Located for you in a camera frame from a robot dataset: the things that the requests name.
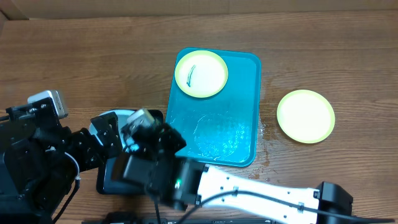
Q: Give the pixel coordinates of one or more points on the black plastic tray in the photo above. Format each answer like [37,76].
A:
[106,186]

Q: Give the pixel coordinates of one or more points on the light blue plate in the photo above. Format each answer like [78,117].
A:
[123,115]

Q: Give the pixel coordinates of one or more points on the yellow-rimmed plate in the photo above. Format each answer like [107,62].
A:
[305,116]
[201,74]

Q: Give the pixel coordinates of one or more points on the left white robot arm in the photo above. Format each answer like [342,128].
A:
[41,162]

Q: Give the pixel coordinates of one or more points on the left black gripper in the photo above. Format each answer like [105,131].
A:
[110,137]

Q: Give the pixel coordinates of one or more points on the teal plastic tray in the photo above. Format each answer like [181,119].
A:
[221,129]

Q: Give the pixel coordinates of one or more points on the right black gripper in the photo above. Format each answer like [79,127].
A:
[173,133]

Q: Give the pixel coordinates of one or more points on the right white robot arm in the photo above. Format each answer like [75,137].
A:
[179,182]

